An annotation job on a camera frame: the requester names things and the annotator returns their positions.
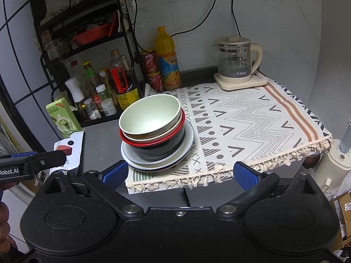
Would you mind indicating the white seasoning jar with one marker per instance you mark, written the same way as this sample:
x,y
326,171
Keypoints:
x,y
109,106

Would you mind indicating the clear glass jar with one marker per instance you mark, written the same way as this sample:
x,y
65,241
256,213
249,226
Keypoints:
x,y
90,109

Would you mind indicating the red plastic basket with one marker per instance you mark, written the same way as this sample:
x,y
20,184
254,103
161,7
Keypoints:
x,y
92,35

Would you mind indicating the white plate with script print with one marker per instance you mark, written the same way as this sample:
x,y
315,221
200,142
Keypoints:
x,y
192,145

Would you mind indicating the white wall hook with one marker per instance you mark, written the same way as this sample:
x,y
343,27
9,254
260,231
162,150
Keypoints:
x,y
133,5

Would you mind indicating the cream kettle base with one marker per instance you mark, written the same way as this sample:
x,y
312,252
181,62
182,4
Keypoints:
x,y
257,82

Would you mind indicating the white product card package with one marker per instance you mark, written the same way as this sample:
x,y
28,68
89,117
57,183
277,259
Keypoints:
x,y
76,145

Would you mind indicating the clear bottle with red cap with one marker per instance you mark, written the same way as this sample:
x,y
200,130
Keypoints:
x,y
75,71

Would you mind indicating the small jar with red label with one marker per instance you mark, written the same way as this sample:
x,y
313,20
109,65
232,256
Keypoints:
x,y
97,102

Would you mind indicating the green carton box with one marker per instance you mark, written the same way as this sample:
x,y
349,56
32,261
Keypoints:
x,y
61,117

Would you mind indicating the cardboard box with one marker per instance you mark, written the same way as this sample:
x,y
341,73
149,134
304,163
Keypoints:
x,y
341,213

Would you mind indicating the black bowl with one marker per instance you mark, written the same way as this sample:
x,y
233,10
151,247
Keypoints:
x,y
164,149

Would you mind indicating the black metal storage rack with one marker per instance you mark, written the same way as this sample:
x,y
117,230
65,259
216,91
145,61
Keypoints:
x,y
129,46

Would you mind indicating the patterned fringed table cloth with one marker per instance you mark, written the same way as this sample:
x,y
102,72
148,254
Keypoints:
x,y
246,120

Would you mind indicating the green label sauce bottle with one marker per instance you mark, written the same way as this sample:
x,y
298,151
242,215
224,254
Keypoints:
x,y
90,76

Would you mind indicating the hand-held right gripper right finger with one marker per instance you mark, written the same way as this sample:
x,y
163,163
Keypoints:
x,y
246,176

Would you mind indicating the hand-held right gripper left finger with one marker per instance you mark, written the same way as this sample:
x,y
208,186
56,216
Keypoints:
x,y
116,174

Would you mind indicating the soy sauce jug yellow label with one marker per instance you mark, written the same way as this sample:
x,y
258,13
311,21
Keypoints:
x,y
127,98

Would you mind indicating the pale green bowl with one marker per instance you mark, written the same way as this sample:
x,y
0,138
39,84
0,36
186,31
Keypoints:
x,y
148,117

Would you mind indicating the small jar with white cap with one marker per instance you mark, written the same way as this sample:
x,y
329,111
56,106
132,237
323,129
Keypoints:
x,y
102,91

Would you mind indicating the dark sauce bottle red label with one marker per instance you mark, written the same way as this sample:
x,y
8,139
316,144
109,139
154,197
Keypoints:
x,y
118,74

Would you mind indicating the cream bowl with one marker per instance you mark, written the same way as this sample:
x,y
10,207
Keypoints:
x,y
182,122

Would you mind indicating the red drink can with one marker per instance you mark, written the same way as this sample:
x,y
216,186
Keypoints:
x,y
155,82
149,61

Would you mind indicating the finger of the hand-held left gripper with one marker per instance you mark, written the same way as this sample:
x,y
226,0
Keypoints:
x,y
44,161
24,154

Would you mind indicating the white plastic appliance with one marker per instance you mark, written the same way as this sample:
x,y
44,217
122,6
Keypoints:
x,y
329,167

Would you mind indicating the person's left hand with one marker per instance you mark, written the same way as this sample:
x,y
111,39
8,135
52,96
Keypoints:
x,y
2,219

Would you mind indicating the red bowl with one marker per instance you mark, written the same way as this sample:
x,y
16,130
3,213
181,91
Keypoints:
x,y
161,142

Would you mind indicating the orange juice bottle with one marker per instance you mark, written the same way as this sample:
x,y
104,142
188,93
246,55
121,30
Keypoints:
x,y
167,60

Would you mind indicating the white oil spray bottle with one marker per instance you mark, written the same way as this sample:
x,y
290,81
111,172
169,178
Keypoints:
x,y
76,93

